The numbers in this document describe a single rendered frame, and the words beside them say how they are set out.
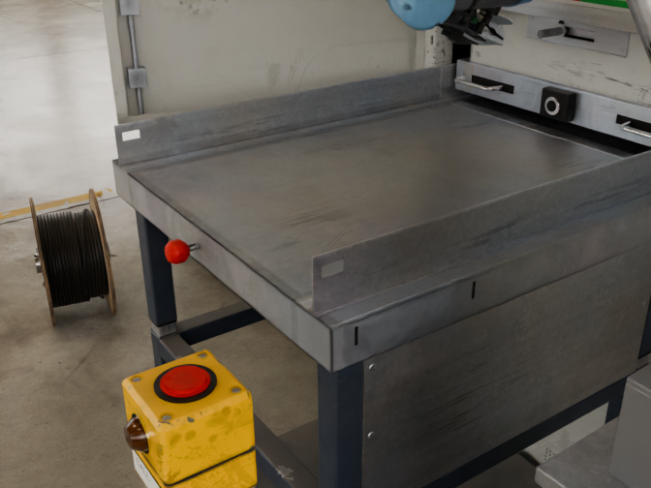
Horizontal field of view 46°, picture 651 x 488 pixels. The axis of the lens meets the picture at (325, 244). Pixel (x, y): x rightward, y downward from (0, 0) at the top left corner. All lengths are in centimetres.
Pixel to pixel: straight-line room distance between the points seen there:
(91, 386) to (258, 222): 128
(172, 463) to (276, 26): 107
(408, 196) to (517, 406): 33
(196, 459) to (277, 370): 159
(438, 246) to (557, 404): 41
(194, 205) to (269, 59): 52
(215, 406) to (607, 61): 97
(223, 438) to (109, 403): 154
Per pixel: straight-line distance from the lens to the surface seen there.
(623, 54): 137
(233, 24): 152
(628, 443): 78
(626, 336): 129
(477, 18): 122
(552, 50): 146
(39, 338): 250
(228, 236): 100
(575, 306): 114
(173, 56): 151
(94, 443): 204
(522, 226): 99
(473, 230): 93
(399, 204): 108
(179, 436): 61
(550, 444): 167
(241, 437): 64
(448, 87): 162
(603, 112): 139
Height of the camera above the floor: 127
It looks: 26 degrees down
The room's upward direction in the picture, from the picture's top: 1 degrees counter-clockwise
